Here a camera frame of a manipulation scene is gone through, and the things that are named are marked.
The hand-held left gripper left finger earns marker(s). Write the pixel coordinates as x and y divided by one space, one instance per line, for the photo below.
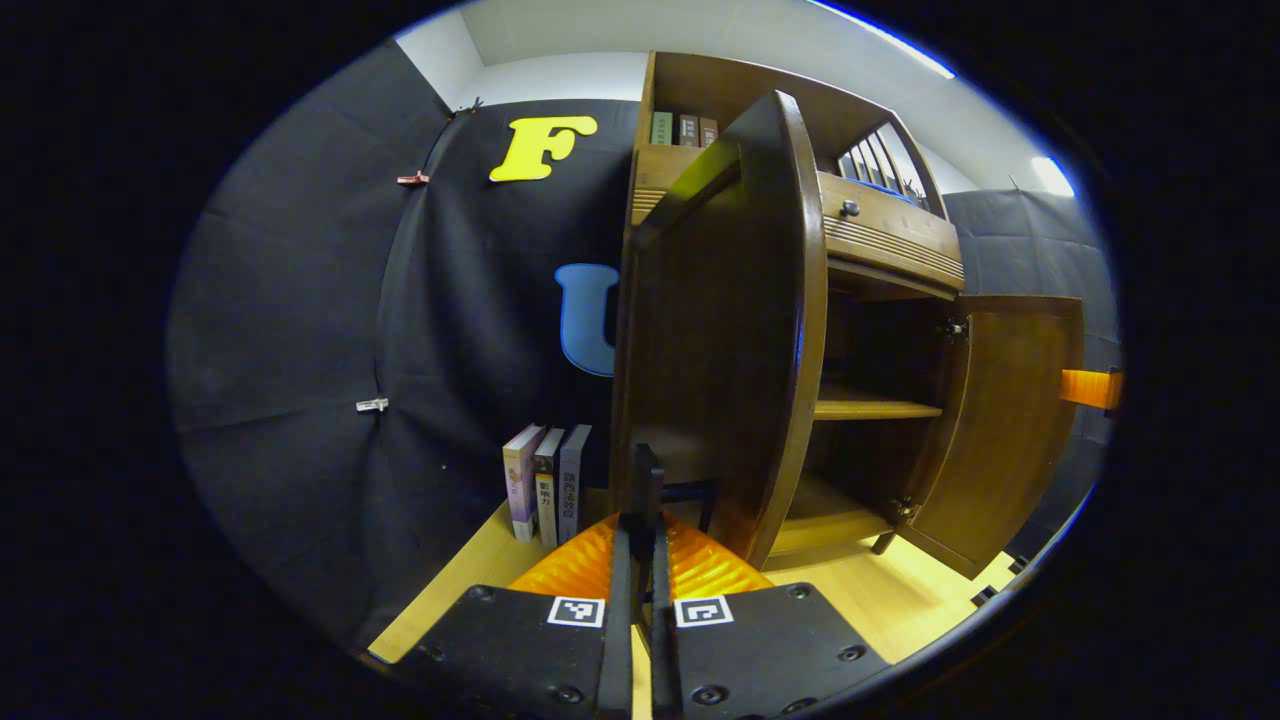
520 650

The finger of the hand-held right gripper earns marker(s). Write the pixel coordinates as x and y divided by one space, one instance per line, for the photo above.
1090 388

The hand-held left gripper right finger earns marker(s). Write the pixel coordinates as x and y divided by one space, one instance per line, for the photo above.
770 650

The wooden shoe cabinet door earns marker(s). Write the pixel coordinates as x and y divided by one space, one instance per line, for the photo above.
720 330
1010 430

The wooden double-door shoe cabinet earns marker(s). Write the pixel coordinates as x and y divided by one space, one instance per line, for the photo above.
880 260

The metal door hinge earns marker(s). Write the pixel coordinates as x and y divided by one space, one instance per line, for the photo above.
953 329
906 508

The wooden cabinet drawer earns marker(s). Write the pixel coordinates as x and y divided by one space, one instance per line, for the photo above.
890 235

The dark yellow-label book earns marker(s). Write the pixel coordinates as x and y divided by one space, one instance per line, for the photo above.
548 490

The grey book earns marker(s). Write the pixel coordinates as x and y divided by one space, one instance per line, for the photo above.
573 485

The wooden inner shelf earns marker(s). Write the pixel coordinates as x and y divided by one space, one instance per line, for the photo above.
875 409

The blue towel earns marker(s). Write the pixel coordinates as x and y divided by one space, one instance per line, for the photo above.
885 189

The silver clip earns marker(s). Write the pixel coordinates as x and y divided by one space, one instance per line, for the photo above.
372 404

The black backdrop cloth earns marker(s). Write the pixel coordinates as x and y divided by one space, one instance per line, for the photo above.
300 350

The dark brown book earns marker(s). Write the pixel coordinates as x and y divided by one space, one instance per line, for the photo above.
688 131

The red clip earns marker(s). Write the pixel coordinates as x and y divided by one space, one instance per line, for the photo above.
412 179

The green book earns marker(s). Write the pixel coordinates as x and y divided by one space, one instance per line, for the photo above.
661 128

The small dark clip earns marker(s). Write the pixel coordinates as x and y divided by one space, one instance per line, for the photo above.
470 103

